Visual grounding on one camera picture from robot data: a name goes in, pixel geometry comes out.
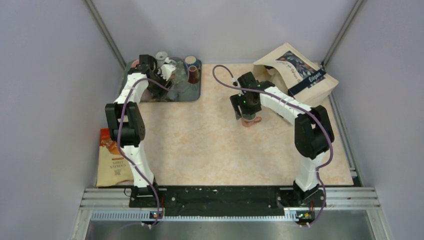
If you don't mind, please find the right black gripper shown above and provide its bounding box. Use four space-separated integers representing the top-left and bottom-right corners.
230 91 261 120

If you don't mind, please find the salmon mug front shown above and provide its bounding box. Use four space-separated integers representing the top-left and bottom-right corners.
240 113 262 128

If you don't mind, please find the grey white mug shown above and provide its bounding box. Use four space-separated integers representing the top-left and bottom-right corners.
155 51 168 68

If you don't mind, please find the green floral tray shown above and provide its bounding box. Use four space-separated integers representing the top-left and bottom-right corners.
113 60 200 104

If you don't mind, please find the dark brown mug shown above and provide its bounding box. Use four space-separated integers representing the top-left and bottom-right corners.
188 65 200 85

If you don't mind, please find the lilac mug black handle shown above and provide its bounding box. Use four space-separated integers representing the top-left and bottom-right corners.
140 89 154 102

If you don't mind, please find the light blue mug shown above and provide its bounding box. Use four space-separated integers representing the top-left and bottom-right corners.
166 88 181 102

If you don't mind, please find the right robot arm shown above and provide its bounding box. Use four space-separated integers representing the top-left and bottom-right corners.
230 72 334 206

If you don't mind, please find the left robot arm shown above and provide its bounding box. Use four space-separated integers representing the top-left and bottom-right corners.
105 54 176 207

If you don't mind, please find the beige tote bag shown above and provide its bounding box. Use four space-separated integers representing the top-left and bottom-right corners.
253 42 339 107

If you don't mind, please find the cassava chips bag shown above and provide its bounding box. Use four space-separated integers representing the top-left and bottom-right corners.
95 128 134 188

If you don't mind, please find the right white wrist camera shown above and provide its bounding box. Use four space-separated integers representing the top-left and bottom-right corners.
231 77 240 88

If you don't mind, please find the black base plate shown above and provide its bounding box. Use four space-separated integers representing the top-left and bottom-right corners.
129 185 325 217

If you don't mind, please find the aluminium rail frame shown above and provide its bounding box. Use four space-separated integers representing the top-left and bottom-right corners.
72 186 393 240

